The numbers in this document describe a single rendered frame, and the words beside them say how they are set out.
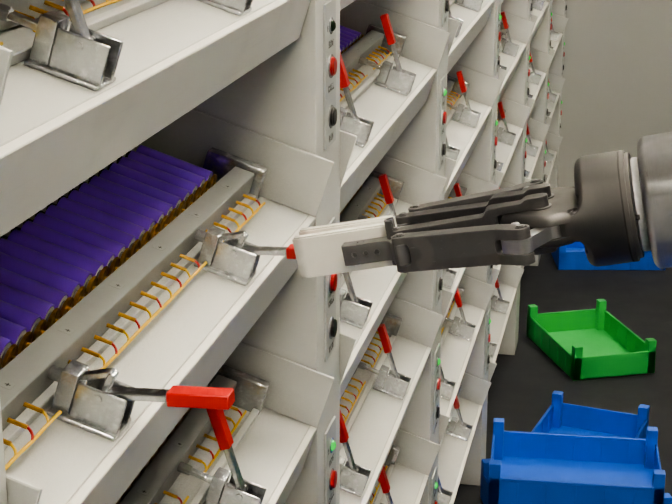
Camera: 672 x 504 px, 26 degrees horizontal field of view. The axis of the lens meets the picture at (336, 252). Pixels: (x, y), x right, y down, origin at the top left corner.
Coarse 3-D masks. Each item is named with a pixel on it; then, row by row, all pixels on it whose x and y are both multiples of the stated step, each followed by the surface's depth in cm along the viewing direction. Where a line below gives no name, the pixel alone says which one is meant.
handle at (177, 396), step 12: (108, 384) 79; (120, 396) 78; (132, 396) 78; (144, 396) 78; (156, 396) 78; (168, 396) 78; (180, 396) 78; (192, 396) 77; (204, 396) 77; (216, 396) 77; (228, 396) 77; (204, 408) 78; (216, 408) 77; (228, 408) 77
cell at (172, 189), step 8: (112, 168) 111; (120, 168) 112; (128, 168) 112; (128, 176) 111; (136, 176) 111; (144, 176) 111; (152, 184) 111; (160, 184) 111; (168, 184) 111; (168, 192) 111; (176, 192) 111; (184, 192) 111; (184, 200) 111
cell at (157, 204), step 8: (96, 176) 108; (96, 184) 108; (104, 184) 108; (112, 184) 108; (112, 192) 107; (120, 192) 107; (128, 192) 107; (136, 192) 108; (136, 200) 107; (144, 200) 107; (152, 200) 107; (160, 200) 108; (160, 208) 107; (168, 208) 107
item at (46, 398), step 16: (240, 208) 115; (224, 224) 111; (192, 256) 103; (176, 272) 100; (160, 288) 97; (144, 304) 94; (128, 320) 91; (112, 336) 88; (48, 400) 79; (32, 416) 77; (16, 432) 75
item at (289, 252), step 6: (246, 234) 104; (240, 240) 103; (240, 246) 103; (246, 246) 104; (252, 246) 104; (258, 246) 104; (264, 246) 104; (270, 246) 104; (288, 246) 103; (252, 252) 103; (258, 252) 103; (264, 252) 103; (270, 252) 103; (276, 252) 103; (282, 252) 103; (288, 252) 103; (294, 252) 103; (288, 258) 103; (294, 258) 103
